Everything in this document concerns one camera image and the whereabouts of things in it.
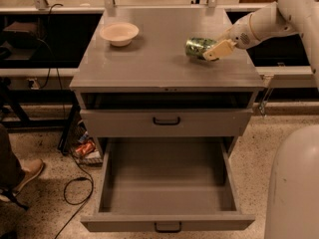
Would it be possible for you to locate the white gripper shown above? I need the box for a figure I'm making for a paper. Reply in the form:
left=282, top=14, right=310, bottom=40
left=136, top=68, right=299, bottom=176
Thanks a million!
left=203, top=14, right=258, bottom=61

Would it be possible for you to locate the green soda can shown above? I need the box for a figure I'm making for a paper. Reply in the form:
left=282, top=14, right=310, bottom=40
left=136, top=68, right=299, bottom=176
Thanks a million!
left=184, top=37, right=216, bottom=60

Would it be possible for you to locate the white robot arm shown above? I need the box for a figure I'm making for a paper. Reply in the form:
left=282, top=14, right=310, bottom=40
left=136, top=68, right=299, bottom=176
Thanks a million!
left=203, top=0, right=319, bottom=239

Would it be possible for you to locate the grey drawer cabinet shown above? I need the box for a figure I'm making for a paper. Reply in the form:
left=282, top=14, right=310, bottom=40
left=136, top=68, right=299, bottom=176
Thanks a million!
left=70, top=7, right=263, bottom=150

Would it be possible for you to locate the open grey middle drawer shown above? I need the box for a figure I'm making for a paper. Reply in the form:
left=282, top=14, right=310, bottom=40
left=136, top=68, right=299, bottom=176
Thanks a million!
left=81, top=137, right=255, bottom=232

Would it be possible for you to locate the white bowl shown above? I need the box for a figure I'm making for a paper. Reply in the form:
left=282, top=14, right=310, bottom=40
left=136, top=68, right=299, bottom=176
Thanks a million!
left=100, top=22, right=140, bottom=47

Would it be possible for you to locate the orange snack bag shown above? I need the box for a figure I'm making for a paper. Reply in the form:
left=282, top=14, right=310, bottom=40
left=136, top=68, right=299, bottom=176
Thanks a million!
left=75, top=140, right=96, bottom=158

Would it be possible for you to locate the tan shoe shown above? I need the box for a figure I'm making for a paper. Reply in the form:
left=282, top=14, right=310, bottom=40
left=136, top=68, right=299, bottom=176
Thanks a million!
left=0, top=158, right=45, bottom=196

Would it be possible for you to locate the brown trouser leg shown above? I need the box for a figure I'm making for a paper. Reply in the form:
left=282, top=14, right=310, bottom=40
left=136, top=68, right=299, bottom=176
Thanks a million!
left=0, top=124, right=25, bottom=189

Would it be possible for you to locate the black tripod leg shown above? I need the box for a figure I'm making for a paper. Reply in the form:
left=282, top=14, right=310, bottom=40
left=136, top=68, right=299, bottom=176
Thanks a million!
left=0, top=189, right=29, bottom=211

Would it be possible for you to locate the black top drawer handle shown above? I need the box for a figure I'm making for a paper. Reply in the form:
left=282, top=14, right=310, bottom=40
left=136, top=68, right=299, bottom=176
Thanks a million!
left=153, top=117, right=181, bottom=126

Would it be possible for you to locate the black drawer handle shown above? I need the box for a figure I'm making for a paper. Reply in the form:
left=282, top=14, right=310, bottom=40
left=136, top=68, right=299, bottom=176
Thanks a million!
left=154, top=222, right=182, bottom=233
left=153, top=117, right=181, bottom=126

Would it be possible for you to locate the black hanging cable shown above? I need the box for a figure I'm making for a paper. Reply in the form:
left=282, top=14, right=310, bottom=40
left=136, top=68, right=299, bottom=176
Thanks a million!
left=36, top=3, right=68, bottom=118

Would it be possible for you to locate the black middle drawer handle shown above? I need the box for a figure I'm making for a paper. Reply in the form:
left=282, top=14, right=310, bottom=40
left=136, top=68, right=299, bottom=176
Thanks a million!
left=154, top=222, right=182, bottom=233

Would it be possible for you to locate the black floor cable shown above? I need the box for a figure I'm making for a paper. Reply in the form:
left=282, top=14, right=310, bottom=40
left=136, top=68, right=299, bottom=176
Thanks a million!
left=54, top=149, right=95, bottom=239

